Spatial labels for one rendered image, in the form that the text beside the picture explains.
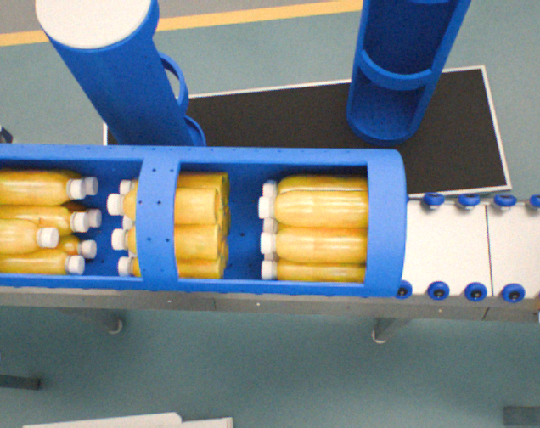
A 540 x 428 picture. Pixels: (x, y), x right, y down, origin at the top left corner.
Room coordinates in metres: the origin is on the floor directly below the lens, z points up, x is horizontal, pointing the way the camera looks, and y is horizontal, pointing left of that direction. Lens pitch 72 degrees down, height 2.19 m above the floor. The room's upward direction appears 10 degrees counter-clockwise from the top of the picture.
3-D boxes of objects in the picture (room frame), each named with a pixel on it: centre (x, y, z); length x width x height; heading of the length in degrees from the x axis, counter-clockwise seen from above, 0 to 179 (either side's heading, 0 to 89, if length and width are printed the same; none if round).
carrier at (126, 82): (1.01, 0.32, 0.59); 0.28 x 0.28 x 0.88
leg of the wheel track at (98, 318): (0.42, 0.63, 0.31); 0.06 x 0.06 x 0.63; 79
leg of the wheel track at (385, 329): (0.23, -0.33, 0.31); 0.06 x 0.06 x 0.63; 79
